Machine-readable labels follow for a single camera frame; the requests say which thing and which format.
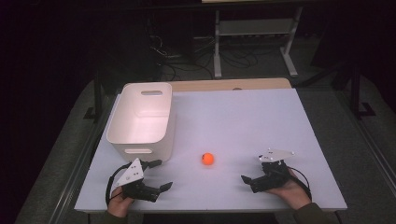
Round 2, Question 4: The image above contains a wooden table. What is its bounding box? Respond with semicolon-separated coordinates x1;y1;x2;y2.
169;77;292;93

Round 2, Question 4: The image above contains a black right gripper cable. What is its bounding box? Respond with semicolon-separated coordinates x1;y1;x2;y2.
288;167;313;201

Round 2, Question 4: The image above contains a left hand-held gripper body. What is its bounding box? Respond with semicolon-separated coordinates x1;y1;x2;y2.
113;158;162;203

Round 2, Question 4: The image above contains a white plastic storage bin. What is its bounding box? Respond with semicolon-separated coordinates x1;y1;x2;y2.
106;81;177;163

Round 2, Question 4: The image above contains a person's right hand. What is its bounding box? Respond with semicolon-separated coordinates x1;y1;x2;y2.
268;169;312;211

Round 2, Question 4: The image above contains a person's left hand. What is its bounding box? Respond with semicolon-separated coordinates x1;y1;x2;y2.
106;186;135;218

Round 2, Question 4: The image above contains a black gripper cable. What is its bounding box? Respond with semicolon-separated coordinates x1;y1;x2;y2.
288;167;313;201
105;162;133;207

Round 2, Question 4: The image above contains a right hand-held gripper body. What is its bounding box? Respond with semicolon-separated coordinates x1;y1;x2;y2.
249;148;295;194

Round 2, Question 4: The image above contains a tangle of black floor cables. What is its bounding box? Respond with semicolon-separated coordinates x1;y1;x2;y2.
148;32;261;82

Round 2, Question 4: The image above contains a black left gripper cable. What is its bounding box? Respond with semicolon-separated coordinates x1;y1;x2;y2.
105;162;133;207

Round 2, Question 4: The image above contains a white metal desk frame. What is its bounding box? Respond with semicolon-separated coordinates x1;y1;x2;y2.
212;6;304;79

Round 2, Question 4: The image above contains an orange ball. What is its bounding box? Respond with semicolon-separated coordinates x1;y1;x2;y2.
201;152;215;166

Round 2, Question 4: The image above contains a black metal stand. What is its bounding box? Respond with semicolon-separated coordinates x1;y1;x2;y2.
348;62;377;120
83;66;106;123

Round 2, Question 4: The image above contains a white table board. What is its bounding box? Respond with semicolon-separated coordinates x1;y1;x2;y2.
74;88;348;215

